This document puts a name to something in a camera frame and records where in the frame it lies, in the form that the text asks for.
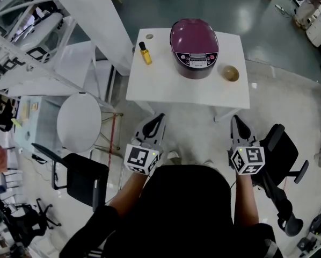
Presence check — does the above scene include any black swivel chair star base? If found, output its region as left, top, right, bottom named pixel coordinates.
left=3, top=197, right=62, bottom=249

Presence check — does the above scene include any white partition panel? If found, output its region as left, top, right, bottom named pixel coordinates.
left=46, top=0, right=135, bottom=76

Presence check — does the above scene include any purple rice cooker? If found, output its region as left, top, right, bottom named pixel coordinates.
left=169, top=18, right=220, bottom=80

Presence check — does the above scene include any purple rice cooker lid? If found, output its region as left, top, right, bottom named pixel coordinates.
left=170, top=18, right=220, bottom=55

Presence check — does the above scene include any black chair with metal frame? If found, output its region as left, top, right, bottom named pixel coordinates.
left=31, top=142, right=110, bottom=212

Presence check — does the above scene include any white metal frame rack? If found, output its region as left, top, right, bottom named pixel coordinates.
left=0, top=0, right=115, bottom=110

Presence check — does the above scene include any round white side table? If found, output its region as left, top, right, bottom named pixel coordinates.
left=56, top=92, right=103, bottom=154

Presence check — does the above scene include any person's left forearm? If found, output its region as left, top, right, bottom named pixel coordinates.
left=108, top=170, right=151, bottom=219

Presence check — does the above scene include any person's right forearm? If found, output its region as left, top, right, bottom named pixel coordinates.
left=234, top=172, right=260, bottom=227

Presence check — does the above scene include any person's black clothing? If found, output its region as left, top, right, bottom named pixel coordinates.
left=59, top=164, right=284, bottom=258

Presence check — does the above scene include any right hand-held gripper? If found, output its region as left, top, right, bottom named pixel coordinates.
left=227, top=114, right=266, bottom=176

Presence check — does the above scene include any person's left shoe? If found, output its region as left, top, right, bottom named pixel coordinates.
left=166, top=150, right=182, bottom=167

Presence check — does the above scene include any black office chair with armrests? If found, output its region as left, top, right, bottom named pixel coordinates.
left=252, top=123, right=310, bottom=238

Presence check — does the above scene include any small brown bowl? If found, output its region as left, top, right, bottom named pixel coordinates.
left=221, top=64, right=240, bottom=82

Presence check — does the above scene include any yellow oil bottle black cap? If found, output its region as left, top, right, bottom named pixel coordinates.
left=138, top=41, right=153, bottom=66

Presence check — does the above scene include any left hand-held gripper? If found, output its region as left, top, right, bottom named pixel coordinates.
left=123, top=113, right=167, bottom=177

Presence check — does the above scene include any white drawer cabinet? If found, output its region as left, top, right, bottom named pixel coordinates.
left=305, top=6, right=321, bottom=48

